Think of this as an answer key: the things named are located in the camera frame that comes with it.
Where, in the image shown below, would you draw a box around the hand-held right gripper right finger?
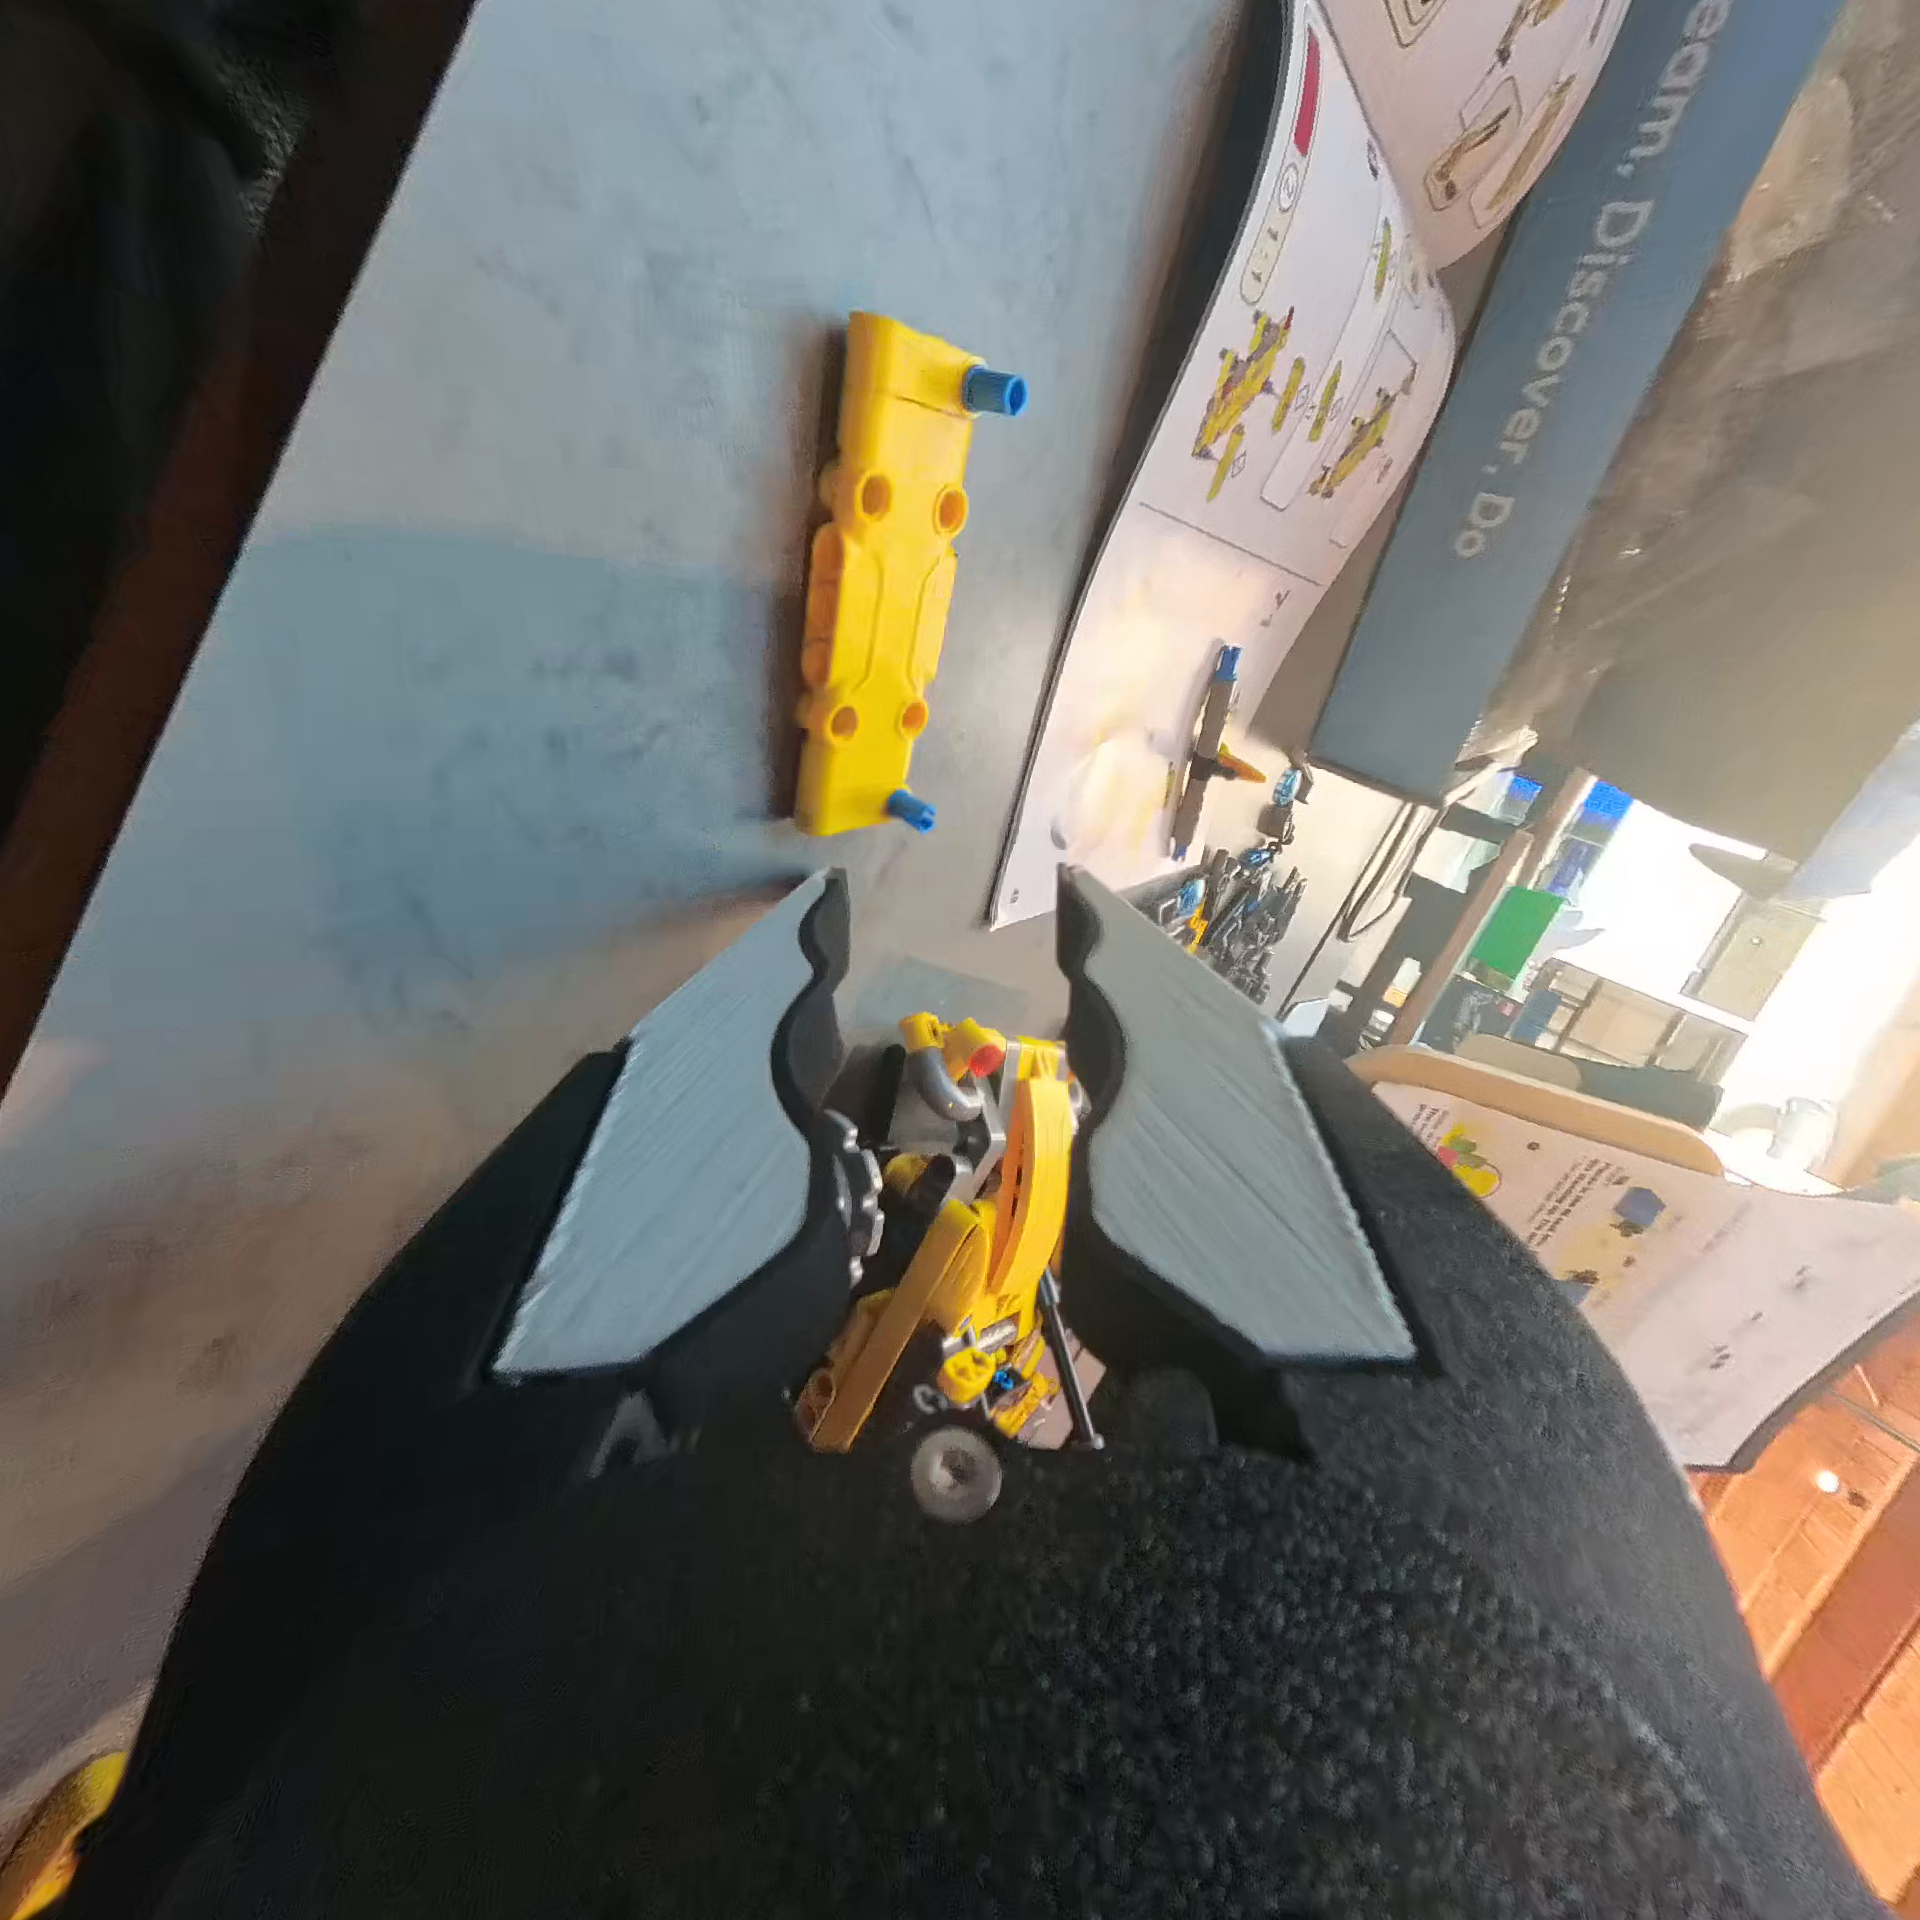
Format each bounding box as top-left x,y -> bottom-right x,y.
1056,867 -> 1419,1373

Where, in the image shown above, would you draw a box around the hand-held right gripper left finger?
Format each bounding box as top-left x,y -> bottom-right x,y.
491,871 -> 857,1420

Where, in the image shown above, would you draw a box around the yellow toy vehicle model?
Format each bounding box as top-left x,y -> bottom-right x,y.
792,1012 -> 1114,1455

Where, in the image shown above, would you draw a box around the grey toy axle yellow connector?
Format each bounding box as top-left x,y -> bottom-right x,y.
1162,644 -> 1268,865

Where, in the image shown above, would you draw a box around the yellow toy brick panel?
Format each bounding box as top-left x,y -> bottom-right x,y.
792,311 -> 1029,838

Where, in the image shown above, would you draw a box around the grey desk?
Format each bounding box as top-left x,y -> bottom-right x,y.
0,0 -> 1502,1801

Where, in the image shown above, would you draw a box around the pile of grey toy bricks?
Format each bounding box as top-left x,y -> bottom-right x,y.
1141,766 -> 1315,998

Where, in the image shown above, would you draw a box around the instruction sheet on stand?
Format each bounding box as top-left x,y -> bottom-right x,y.
1350,1042 -> 1920,1473

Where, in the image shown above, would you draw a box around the printed instruction sheet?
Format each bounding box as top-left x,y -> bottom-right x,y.
1381,1089 -> 1920,1466

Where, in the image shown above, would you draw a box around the toy instruction booklet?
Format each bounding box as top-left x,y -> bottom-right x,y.
987,0 -> 1630,933

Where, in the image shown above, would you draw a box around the blue cardboard box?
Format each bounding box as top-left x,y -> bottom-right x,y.
1313,0 -> 1920,857

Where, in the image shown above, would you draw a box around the person's black pants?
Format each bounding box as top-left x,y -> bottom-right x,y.
0,0 -> 325,781

